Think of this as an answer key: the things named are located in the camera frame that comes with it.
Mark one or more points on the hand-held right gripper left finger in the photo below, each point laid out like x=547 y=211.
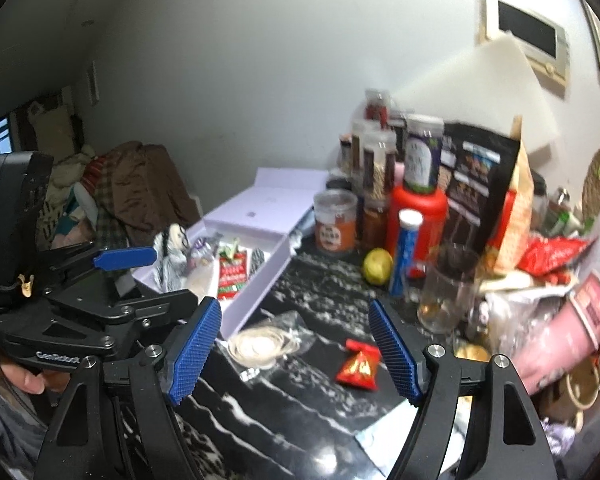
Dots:
x=195 y=355

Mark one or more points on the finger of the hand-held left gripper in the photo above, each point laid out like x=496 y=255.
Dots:
x=125 y=258
x=155 y=306

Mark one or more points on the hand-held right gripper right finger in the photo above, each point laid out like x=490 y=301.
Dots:
x=395 y=355

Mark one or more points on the clear plastic bag beige contents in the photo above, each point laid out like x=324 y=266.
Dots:
x=205 y=282

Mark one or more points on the red white snack packet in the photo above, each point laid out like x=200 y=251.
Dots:
x=232 y=276

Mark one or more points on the white cardboard box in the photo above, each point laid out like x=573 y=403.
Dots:
x=260 y=240

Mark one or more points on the person's left hand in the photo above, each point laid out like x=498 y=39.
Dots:
x=17 y=375

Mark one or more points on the small red candy packet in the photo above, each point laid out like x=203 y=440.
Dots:
x=360 y=366

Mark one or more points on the zebra striped plush toy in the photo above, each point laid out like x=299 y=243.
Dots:
x=172 y=255

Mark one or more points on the green checked cloth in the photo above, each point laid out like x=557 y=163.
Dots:
x=105 y=210

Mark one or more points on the clear bag of rubber bands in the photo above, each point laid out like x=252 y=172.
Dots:
x=265 y=342

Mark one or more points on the small silver purple packet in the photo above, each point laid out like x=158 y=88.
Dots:
x=202 y=250

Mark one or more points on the brown quilted cloth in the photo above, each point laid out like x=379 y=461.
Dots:
x=147 y=187

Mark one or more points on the clear glass mug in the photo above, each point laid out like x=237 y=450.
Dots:
x=447 y=287

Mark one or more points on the yellow lemon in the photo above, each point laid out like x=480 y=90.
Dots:
x=377 y=266

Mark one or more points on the green white candy packet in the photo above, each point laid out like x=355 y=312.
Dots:
x=230 y=248

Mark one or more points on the blue white tube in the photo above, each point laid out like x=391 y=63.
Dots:
x=405 y=255

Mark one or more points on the black white striped packet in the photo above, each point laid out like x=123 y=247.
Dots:
x=257 y=260

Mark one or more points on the red plastic bottle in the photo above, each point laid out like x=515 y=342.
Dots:
x=415 y=215

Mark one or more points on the wide clear plastic jar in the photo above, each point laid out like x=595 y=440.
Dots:
x=335 y=225

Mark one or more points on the pink paper cup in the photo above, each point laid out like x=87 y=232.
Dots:
x=570 y=332

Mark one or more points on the large red snack bag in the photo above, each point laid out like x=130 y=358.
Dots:
x=550 y=256

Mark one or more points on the black printed pouch bag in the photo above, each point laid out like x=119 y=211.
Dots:
x=480 y=185

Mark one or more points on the jar with brown contents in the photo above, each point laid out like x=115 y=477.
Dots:
x=379 y=165

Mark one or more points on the jar blue green label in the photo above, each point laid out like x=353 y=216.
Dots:
x=422 y=152

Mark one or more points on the tall jar red label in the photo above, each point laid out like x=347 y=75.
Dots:
x=377 y=105

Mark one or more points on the white foam sheet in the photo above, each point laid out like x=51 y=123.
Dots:
x=480 y=92

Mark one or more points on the beige wall intercom panel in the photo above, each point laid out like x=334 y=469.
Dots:
x=527 y=37

